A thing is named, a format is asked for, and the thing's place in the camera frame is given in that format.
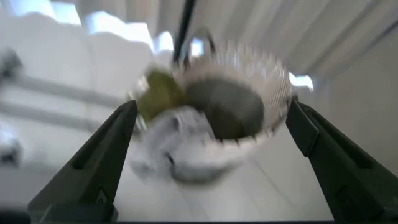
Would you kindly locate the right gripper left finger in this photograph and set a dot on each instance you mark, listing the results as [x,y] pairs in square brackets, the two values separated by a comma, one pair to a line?
[93,174]

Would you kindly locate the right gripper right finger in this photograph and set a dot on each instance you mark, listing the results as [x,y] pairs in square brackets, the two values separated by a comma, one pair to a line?
[348,174]

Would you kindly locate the white laundry basket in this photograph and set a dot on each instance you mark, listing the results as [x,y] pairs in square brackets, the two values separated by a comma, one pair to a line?
[267,81]

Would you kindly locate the black clothes rack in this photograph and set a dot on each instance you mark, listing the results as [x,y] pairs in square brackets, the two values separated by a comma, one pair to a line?
[183,31]

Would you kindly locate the green garment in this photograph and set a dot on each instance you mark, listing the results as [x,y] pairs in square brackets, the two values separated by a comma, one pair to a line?
[158,93]

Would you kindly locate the white curtain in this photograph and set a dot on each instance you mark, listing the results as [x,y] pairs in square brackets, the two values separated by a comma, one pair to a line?
[280,25]

